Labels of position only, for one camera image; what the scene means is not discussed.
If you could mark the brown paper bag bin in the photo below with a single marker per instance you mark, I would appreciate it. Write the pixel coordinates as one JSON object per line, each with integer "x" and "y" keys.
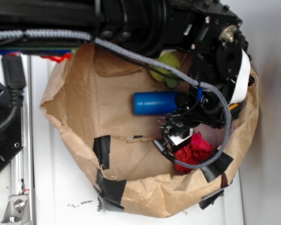
{"x": 89, "y": 99}

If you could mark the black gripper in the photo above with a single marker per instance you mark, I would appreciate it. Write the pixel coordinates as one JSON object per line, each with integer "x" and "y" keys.
{"x": 186, "y": 109}

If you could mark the metal corner bracket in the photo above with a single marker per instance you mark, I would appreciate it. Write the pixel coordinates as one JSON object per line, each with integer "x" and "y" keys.
{"x": 17, "y": 211}

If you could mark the blue plastic bottle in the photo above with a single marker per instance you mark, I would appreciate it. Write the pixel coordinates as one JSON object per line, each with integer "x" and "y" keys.
{"x": 154, "y": 103}

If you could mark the aluminium frame rail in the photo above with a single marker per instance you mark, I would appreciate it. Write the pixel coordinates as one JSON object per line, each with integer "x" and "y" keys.
{"x": 22, "y": 168}

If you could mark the red paper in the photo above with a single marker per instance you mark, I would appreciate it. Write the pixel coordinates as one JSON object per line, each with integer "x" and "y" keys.
{"x": 196, "y": 151}

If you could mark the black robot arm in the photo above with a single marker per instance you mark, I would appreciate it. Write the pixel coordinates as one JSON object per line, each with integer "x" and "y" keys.
{"x": 135, "y": 29}

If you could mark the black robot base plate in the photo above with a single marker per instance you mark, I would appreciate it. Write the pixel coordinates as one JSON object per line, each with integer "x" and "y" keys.
{"x": 11, "y": 137}

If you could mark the green plush toy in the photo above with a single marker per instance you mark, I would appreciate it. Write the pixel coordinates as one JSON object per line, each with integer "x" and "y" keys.
{"x": 165, "y": 76}

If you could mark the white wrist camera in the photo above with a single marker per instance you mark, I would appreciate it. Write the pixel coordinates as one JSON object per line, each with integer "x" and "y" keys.
{"x": 242, "y": 81}

